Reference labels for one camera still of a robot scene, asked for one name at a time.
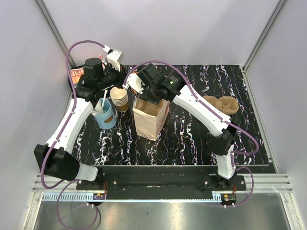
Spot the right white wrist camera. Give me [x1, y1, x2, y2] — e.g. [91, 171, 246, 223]
[122, 73, 144, 94]

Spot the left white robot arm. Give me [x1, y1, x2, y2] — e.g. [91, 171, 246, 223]
[34, 57, 126, 190]

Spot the aluminium frame rail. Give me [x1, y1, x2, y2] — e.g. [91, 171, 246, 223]
[22, 173, 301, 230]

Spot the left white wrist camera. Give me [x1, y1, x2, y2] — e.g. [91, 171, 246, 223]
[103, 46, 124, 72]

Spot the beige paper takeout bag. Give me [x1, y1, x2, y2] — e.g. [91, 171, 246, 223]
[133, 98, 170, 141]

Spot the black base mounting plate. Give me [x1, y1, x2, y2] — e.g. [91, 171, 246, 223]
[76, 165, 247, 202]

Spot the light blue straw holder cup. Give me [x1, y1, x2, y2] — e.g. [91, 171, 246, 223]
[93, 99, 117, 129]

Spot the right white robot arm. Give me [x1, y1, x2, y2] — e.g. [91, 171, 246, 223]
[137, 64, 236, 190]

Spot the stack of paper coffee cups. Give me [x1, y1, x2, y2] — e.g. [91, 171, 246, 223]
[110, 87, 129, 113]

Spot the white wrapped straw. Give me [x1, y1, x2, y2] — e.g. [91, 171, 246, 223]
[101, 90, 108, 112]

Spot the brown pulp cup carrier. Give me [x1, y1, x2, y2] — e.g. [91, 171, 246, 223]
[135, 99, 163, 116]

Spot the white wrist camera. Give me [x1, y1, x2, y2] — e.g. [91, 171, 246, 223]
[103, 46, 124, 72]
[122, 73, 144, 94]

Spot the stack of brown cup carriers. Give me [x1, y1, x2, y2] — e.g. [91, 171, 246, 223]
[203, 96, 239, 115]

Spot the colourful rabbit print cloth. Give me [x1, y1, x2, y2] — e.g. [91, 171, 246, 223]
[70, 57, 106, 87]

